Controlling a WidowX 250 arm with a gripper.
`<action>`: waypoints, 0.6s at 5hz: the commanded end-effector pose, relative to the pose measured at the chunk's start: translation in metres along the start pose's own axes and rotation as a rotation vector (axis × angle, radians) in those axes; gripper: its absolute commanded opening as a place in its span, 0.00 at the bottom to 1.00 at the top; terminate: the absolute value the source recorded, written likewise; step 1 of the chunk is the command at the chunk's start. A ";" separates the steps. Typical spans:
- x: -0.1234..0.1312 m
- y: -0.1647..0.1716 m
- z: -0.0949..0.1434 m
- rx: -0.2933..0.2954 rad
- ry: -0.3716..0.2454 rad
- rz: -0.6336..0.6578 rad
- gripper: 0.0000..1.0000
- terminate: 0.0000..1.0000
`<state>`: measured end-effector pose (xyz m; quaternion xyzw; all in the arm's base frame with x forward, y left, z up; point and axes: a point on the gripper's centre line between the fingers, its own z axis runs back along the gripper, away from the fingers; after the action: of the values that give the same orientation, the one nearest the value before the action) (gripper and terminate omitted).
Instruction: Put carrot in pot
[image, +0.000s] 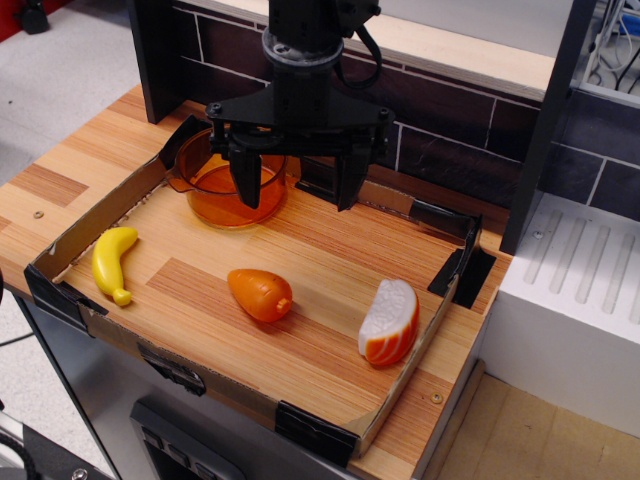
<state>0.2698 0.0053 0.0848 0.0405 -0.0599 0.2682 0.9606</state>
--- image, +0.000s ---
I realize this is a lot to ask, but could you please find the cardboard fence with black tape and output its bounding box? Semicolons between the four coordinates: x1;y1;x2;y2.
23;114;497;469

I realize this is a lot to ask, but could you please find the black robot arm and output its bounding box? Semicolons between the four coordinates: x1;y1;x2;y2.
206;1;394;210

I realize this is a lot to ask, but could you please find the light wooden shelf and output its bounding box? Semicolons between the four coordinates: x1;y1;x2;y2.
170;1;555;103

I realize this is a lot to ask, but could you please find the transparent orange plastic pot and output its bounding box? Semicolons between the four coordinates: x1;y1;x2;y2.
167;130;286;228

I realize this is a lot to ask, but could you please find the yellow plastic toy banana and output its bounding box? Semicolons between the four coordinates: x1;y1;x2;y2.
92;227;138;307

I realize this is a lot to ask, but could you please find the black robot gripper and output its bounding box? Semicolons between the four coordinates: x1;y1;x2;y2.
206;71;394;212

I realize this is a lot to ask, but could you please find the white toy sink drainboard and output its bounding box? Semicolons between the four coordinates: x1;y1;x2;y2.
480;194;639;436

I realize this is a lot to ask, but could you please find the white orange toy sushi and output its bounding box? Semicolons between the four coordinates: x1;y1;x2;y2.
358;279;419;366

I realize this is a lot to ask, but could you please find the dark grey left post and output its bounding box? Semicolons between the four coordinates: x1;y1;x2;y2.
127;0;202;124

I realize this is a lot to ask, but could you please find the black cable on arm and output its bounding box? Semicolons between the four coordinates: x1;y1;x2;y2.
335;24;384;91

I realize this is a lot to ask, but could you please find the orange plastic toy carrot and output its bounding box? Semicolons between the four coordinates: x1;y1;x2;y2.
227;269;293;323

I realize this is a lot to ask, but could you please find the grey toy oven front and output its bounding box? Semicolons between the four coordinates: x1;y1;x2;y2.
130;397;247;479

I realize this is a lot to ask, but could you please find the dark grey vertical post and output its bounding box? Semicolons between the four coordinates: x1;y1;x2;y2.
500;1;596;255

